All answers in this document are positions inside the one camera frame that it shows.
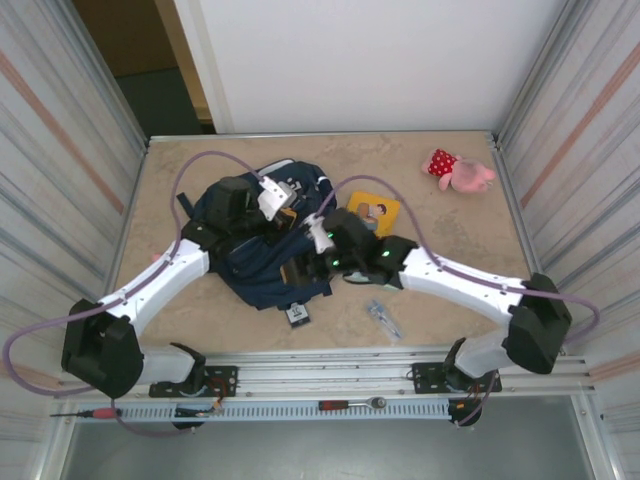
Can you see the yellow picture book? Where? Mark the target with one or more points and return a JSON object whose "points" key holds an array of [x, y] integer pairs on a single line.
{"points": [[362, 202]]}

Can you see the black card pack white label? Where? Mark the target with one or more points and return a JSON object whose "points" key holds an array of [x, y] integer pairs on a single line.
{"points": [[298, 316]]}

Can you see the navy blue student backpack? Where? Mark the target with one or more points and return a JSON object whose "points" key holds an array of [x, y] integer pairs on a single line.
{"points": [[260, 270]]}

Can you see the white door frame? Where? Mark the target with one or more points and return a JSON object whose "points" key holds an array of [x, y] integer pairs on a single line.
{"points": [[210, 75]]}

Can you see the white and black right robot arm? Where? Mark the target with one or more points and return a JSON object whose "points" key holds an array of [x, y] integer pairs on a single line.
{"points": [[460, 280]]}

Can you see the blue compass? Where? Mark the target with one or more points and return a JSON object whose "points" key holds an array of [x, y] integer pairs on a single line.
{"points": [[385, 320]]}

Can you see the pink plush toy red dress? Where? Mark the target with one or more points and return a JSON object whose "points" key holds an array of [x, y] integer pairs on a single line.
{"points": [[465, 175]]}

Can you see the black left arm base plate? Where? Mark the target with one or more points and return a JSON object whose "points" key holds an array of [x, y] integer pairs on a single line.
{"points": [[222, 375]]}

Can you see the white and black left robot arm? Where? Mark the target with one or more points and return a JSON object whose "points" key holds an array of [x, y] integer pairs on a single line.
{"points": [[165, 265]]}

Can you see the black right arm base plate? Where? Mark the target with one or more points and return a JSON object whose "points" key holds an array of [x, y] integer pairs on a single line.
{"points": [[425, 375]]}

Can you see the aluminium mounting rail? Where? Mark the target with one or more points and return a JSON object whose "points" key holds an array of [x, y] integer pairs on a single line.
{"points": [[325, 372]]}

